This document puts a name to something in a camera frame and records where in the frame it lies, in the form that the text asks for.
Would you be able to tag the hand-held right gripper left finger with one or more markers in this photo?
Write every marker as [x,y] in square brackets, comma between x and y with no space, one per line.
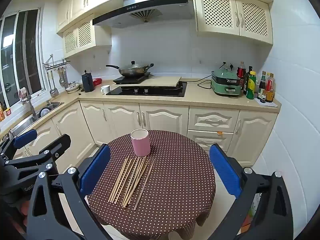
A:
[96,170]

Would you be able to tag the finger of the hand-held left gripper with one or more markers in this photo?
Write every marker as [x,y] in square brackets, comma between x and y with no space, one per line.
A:
[56,146]
[25,138]

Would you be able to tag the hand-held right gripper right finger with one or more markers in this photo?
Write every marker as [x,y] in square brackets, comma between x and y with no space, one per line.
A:
[225,171]

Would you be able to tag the bunch of wooden chopsticks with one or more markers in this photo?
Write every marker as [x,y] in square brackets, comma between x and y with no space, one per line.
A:
[138,172]

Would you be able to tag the pink chopstick holder cup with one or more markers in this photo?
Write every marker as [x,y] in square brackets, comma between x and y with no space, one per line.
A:
[141,145]

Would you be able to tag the steel sink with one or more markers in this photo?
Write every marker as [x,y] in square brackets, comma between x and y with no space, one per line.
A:
[25,122]

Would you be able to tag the cream sink base cabinet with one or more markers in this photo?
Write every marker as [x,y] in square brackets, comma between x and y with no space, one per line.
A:
[70,127]

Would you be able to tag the steel faucet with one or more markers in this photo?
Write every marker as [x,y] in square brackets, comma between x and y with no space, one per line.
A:
[32,108]

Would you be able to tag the cream carved drawer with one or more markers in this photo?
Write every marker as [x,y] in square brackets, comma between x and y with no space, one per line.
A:
[213,118]
[200,140]

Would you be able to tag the faucet sponge holder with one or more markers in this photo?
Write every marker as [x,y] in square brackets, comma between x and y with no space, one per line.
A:
[23,93]

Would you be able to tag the brown polka dot tablecloth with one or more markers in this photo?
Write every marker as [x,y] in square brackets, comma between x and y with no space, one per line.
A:
[180,180]

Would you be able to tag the cream narrow base cabinet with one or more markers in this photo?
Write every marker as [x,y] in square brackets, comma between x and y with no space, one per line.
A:
[255,135]

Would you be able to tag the metal ladle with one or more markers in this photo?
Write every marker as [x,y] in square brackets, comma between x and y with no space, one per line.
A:
[53,91]

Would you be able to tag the metal bowl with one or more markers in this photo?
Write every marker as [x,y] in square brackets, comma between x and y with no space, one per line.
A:
[72,86]

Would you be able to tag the black kettle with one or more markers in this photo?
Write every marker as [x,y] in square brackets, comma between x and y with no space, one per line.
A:
[88,83]

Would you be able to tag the white mug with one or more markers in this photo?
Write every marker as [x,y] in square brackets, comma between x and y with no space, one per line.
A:
[106,89]

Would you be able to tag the red box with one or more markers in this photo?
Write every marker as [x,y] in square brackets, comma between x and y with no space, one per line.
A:
[98,81]

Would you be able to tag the beige kitchen countertop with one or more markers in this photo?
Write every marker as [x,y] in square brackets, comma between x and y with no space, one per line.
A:
[200,97]

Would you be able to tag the small dark bottle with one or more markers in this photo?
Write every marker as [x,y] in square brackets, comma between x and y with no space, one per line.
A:
[263,98]

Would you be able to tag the green electric cooker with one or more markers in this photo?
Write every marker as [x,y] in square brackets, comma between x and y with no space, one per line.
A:
[226,85]

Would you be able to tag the green bottle yellow cap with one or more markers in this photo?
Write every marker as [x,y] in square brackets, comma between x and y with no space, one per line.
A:
[251,87]

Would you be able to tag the kitchen window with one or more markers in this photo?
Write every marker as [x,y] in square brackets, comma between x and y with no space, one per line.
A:
[30,50]

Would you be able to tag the orange sauce bottle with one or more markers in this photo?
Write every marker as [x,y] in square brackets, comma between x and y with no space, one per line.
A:
[270,90]

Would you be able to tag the black induction cooker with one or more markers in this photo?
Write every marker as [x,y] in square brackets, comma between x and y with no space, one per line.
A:
[125,80]

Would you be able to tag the dark soy sauce bottle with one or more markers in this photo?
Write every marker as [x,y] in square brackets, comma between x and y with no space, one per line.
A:
[261,85]

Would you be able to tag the dark glass bottle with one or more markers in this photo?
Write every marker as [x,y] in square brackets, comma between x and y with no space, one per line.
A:
[248,78]

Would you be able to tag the red label bottle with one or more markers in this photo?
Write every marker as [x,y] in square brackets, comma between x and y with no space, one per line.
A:
[241,73]

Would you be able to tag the black gas hob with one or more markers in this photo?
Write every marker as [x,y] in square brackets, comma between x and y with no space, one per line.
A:
[160,92]

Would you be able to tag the steel wok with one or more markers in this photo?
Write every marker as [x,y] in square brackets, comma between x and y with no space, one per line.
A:
[132,72]

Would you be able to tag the steel range hood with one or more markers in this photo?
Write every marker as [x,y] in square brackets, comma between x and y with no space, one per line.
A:
[140,7]

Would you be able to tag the metal wall utensil rack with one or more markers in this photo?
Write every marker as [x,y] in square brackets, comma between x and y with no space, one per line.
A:
[56,63]

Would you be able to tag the small cream lattice wall cabinet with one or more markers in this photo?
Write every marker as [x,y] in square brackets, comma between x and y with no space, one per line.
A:
[100,37]

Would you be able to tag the cream top wall cabinet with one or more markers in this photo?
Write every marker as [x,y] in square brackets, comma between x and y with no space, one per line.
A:
[82,2]

